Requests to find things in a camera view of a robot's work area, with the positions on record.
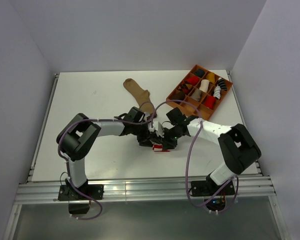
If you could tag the red white striped sock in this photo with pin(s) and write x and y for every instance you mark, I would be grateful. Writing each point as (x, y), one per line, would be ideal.
(159, 148)

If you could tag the cream rolled sock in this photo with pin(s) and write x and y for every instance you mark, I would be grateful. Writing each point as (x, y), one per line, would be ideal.
(204, 85)

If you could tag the red rolled sock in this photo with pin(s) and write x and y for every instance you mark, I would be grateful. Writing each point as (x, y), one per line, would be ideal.
(193, 80)
(210, 102)

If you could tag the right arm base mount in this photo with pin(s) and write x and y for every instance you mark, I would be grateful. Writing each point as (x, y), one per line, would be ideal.
(206, 188)

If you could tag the aluminium front rail frame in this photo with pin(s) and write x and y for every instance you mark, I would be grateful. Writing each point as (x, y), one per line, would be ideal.
(158, 189)

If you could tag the red rolled sock lower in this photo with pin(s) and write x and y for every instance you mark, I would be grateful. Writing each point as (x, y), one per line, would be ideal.
(210, 102)

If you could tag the grey brown rolled sock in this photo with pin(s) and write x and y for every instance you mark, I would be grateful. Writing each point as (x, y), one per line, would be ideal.
(196, 95)

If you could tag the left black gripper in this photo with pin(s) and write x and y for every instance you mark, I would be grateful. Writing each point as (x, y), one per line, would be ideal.
(143, 140)

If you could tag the left aluminium side rail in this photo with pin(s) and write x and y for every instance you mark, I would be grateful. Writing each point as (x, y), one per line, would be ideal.
(42, 130)

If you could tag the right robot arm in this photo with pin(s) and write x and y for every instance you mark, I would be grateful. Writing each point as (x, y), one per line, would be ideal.
(238, 148)

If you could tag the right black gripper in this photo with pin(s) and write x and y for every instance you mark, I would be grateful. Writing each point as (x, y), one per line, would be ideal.
(167, 144)

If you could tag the dark teal rolled sock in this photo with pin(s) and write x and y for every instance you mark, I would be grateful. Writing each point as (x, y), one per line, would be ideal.
(199, 73)

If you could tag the argyle patterned rolled sock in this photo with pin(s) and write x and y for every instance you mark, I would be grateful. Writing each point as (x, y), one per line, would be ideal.
(185, 87)

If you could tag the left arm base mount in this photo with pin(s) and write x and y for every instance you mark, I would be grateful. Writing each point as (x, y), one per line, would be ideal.
(80, 200)

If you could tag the white grey striped sock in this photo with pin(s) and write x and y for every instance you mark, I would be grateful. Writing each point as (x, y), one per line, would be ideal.
(217, 92)

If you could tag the black white striped sock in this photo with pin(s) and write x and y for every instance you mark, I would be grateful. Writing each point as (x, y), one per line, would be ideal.
(222, 84)

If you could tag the dark brown rolled sock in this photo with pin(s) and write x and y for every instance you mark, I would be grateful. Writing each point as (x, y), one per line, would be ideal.
(179, 96)

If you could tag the aluminium side rail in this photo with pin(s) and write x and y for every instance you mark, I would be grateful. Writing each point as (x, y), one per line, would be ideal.
(242, 116)
(42, 130)

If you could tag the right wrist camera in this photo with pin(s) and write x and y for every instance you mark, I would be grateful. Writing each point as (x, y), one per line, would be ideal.
(156, 128)

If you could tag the tan brown sock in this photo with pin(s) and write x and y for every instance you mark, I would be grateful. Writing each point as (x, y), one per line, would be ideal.
(141, 96)

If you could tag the yellow rolled sock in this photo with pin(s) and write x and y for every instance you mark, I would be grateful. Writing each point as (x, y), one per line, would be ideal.
(211, 77)

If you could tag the right aluminium side rail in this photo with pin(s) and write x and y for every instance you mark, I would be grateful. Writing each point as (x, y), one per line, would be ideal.
(242, 116)

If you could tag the red rolled sock upper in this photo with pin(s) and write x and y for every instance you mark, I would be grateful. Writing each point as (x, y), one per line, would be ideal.
(193, 80)

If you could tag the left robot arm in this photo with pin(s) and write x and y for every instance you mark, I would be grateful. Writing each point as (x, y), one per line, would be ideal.
(77, 138)

